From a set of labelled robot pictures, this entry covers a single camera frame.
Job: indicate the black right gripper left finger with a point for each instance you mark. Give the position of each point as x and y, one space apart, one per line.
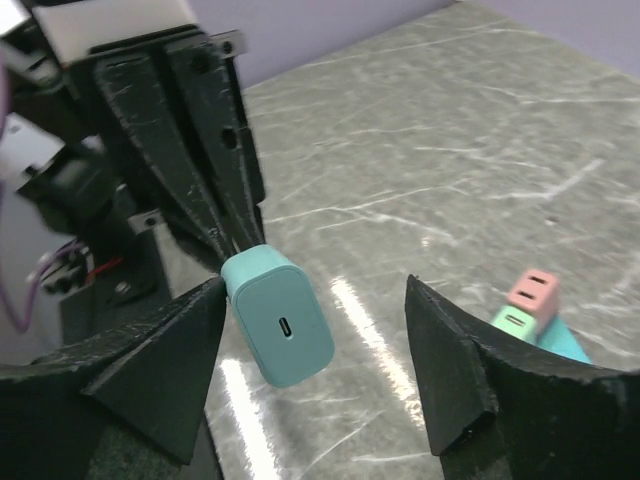
127 403

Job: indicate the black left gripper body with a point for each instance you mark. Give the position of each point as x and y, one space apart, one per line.
198 49

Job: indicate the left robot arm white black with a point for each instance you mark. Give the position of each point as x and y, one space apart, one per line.
75 191

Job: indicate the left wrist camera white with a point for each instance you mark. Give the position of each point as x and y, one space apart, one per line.
74 29

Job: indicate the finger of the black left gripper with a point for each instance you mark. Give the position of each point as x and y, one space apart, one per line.
150 128
208 88

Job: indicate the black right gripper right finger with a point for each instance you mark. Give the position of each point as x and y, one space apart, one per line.
496 407

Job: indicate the pink plug adapter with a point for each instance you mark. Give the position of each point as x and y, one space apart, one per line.
537 294

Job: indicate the green plug adapter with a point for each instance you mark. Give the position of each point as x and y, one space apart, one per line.
516 323

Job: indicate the teal triangular power strip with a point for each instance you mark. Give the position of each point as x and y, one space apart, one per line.
558 339

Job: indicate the teal plug adapter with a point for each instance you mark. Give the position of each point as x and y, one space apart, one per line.
278 313

